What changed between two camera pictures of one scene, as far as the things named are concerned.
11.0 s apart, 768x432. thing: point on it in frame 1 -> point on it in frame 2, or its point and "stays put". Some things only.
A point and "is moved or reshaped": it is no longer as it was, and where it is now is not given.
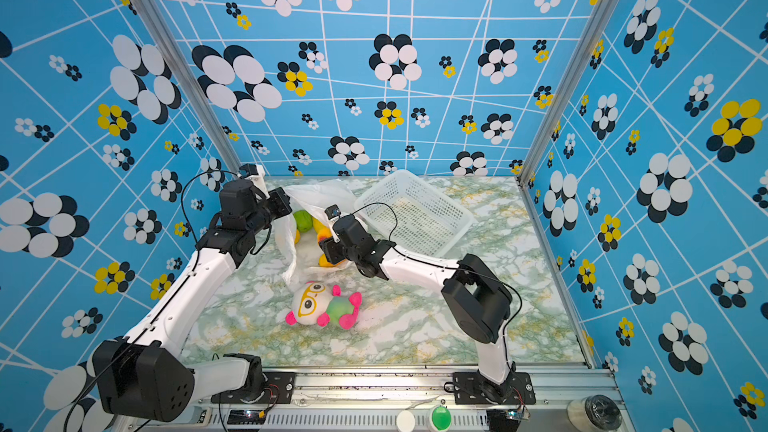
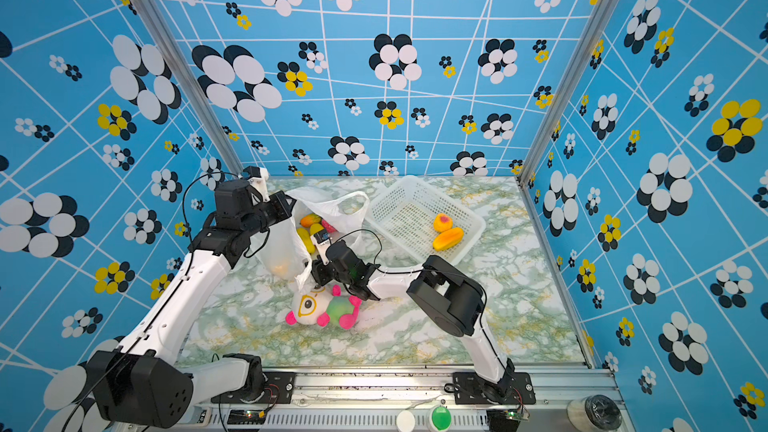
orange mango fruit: (323, 261) is moved or reshaped
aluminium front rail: (369, 402) stays put
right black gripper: (330, 248) -> (319, 272)
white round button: (405, 421) stays put
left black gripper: (280, 202) stays put
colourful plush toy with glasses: (315, 303) stays put
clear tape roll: (594, 413) stays put
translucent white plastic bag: (313, 198) is moved or reshaped
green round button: (441, 417) stays put
